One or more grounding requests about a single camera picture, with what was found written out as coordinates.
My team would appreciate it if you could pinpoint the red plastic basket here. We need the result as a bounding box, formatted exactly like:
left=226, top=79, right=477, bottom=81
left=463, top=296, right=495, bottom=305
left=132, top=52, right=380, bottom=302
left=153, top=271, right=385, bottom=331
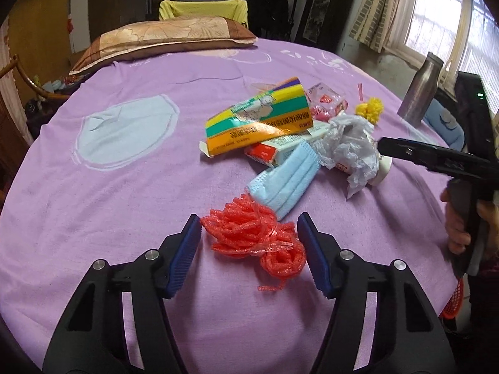
left=440, top=276, right=466, bottom=320

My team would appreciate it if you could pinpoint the black hanging jacket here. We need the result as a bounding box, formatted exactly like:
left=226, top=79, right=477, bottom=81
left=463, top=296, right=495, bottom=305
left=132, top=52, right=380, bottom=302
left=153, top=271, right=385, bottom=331
left=247, top=0, right=291, bottom=41

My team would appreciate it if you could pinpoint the window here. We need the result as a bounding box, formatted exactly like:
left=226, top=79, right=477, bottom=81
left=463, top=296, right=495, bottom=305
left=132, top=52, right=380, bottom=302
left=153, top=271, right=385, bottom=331
left=405, top=0, right=499, bottom=98

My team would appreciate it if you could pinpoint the clear red printed wrapper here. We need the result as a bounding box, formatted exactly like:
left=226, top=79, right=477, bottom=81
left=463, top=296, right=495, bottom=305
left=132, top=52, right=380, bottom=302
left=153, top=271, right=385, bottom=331
left=305, top=82, right=349, bottom=122

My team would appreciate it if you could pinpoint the red and white carton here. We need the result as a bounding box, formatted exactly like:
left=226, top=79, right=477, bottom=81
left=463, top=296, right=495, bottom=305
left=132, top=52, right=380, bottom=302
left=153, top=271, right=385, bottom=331
left=244, top=121, right=332, bottom=168

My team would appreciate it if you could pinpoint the yellow pompom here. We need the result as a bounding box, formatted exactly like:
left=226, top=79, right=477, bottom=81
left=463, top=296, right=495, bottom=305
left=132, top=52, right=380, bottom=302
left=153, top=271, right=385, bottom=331
left=355, top=97, right=385, bottom=125

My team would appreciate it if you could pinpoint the yellow chair cover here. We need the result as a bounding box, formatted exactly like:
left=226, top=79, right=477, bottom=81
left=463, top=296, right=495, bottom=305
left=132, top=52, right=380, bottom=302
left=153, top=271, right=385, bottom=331
left=159, top=0, right=249, bottom=30

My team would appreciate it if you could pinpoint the wooden chair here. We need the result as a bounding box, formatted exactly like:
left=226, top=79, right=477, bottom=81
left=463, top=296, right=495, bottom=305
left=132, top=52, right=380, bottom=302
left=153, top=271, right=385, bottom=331
left=0, top=55, right=71, bottom=102

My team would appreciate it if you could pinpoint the metal bottle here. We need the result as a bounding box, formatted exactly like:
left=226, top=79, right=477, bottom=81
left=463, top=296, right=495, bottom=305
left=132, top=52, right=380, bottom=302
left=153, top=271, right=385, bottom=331
left=397, top=51, right=445, bottom=128

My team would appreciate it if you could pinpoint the yellow green striped box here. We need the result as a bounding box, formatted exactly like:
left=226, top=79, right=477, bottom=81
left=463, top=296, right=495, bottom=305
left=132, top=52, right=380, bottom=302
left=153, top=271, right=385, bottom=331
left=199, top=76, right=314, bottom=158

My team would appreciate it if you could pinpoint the brown patterned pillow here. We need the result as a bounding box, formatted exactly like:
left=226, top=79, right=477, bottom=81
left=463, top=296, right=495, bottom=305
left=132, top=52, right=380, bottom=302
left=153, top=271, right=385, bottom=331
left=69, top=16, right=258, bottom=75

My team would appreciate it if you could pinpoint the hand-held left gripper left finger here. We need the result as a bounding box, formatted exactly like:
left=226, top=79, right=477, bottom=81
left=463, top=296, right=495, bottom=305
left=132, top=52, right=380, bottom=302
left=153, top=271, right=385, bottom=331
left=42, top=214, right=202, bottom=374

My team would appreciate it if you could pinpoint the framed picture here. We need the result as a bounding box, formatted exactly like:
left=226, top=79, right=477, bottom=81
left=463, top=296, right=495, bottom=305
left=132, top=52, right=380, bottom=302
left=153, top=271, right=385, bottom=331
left=296, top=0, right=340, bottom=45

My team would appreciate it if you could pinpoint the checked curtain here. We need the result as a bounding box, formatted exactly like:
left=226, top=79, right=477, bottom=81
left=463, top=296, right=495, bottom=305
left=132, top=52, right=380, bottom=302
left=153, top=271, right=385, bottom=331
left=349, top=0, right=422, bottom=53

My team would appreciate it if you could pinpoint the white plastic bag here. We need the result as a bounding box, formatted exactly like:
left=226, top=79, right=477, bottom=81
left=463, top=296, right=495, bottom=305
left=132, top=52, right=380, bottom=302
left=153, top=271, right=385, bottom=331
left=312, top=113, right=380, bottom=201

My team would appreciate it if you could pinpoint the wooden cabinet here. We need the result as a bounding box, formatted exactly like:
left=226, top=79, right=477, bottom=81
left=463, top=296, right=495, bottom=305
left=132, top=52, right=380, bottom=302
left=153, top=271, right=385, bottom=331
left=8, top=0, right=73, bottom=86

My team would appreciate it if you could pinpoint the blue face mask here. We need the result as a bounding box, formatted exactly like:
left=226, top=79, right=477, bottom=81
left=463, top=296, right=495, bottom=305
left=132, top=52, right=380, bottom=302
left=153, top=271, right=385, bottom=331
left=245, top=142, right=322, bottom=221

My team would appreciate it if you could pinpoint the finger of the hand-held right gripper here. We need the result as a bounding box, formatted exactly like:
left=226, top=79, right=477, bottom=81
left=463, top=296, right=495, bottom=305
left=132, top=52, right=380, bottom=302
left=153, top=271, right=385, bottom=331
left=377, top=136, right=474, bottom=178

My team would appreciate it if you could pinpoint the red foam net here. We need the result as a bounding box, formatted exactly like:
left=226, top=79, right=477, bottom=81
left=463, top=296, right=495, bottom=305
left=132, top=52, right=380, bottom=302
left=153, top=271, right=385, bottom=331
left=200, top=193, right=308, bottom=293

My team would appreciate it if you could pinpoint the person's right hand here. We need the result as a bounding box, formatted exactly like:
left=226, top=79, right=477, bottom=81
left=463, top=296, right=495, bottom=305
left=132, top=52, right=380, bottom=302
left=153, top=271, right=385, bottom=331
left=442, top=189, right=499, bottom=258

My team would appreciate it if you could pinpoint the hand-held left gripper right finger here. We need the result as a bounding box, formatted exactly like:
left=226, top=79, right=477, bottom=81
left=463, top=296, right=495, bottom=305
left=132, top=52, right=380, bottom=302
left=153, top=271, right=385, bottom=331
left=297, top=212, right=457, bottom=374

